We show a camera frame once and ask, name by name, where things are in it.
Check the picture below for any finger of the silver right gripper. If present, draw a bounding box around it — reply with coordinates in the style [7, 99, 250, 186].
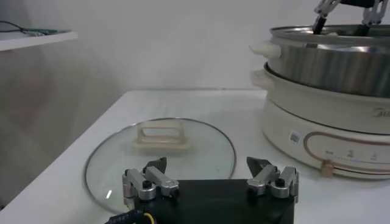
[355, 0, 387, 37]
[312, 0, 342, 35]

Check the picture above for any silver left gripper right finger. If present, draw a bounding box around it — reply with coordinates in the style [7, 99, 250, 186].
[246, 156, 300, 203]

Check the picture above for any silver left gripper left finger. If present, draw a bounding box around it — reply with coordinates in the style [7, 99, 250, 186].
[121, 156, 180, 202]

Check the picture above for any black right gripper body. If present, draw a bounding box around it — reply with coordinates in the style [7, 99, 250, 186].
[340, 0, 378, 9]

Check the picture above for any round glass pot lid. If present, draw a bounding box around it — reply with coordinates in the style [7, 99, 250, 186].
[83, 117, 237, 214]

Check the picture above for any stainless steel steamer basket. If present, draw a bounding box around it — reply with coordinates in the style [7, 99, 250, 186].
[249, 24, 390, 99]

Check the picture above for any cream electric cooking pot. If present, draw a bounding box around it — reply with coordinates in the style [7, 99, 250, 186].
[250, 62, 390, 180]

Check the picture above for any white side table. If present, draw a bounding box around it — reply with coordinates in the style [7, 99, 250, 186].
[0, 29, 79, 52]

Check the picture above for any green handled knife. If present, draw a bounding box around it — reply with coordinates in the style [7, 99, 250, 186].
[21, 27, 71, 36]

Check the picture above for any black cable on side table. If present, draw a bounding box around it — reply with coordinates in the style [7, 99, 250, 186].
[0, 20, 27, 33]

